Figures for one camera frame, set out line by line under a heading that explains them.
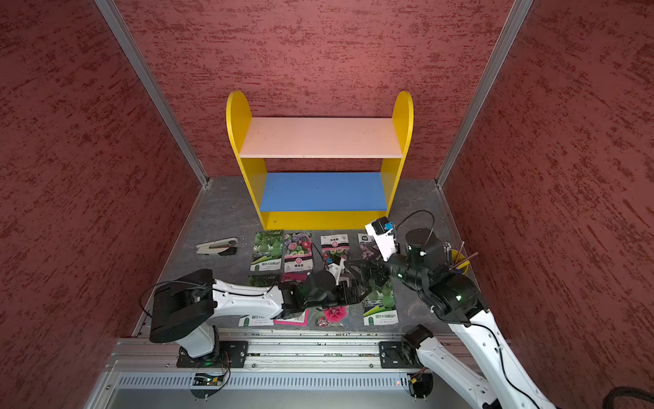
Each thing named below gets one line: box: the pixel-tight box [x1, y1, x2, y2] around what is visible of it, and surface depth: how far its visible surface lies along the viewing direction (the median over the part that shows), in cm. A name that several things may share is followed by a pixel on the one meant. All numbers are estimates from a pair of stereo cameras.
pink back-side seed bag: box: [273, 309, 310, 327], surface depth 82 cm
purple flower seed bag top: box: [357, 232, 383, 260], surface depth 98 cm
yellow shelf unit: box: [226, 91, 414, 231], surface depth 81 cm
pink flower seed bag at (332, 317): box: [314, 305, 350, 329], surface depth 83 cm
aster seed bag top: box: [281, 230, 315, 283], surface depth 97 cm
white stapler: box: [195, 236, 239, 256], surface depth 97 cm
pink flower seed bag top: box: [320, 233, 350, 262], surface depth 100 cm
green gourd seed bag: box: [249, 230, 284, 275], surface depth 97 cm
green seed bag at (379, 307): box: [361, 280, 399, 326], surface depth 85 cm
